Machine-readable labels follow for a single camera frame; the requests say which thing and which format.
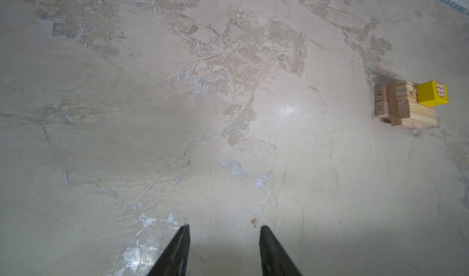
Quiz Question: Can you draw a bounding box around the engraved wood block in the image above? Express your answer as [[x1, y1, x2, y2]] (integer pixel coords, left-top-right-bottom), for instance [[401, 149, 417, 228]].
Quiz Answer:
[[374, 100, 390, 123]]

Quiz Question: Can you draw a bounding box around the yellow window toy cube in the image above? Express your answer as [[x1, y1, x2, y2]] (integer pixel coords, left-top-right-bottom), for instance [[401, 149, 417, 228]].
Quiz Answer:
[[417, 81, 449, 107]]

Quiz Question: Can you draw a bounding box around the plain wood block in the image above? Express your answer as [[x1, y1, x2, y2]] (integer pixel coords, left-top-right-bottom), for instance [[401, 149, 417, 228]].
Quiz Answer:
[[387, 79, 405, 126], [374, 85, 389, 102], [400, 120, 423, 130]]

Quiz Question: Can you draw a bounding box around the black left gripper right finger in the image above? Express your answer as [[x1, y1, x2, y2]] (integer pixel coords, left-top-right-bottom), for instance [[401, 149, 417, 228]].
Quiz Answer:
[[259, 225, 302, 276]]

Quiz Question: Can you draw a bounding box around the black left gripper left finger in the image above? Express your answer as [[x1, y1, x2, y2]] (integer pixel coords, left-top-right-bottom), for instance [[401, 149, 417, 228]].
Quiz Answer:
[[147, 224, 191, 276]]

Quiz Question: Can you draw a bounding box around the patterned wood block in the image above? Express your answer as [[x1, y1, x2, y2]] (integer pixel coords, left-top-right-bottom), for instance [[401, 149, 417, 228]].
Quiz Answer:
[[394, 80, 418, 101]]

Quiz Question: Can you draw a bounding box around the light wood block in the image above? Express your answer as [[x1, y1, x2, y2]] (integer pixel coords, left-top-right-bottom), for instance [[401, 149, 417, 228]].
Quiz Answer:
[[397, 99, 437, 126]]

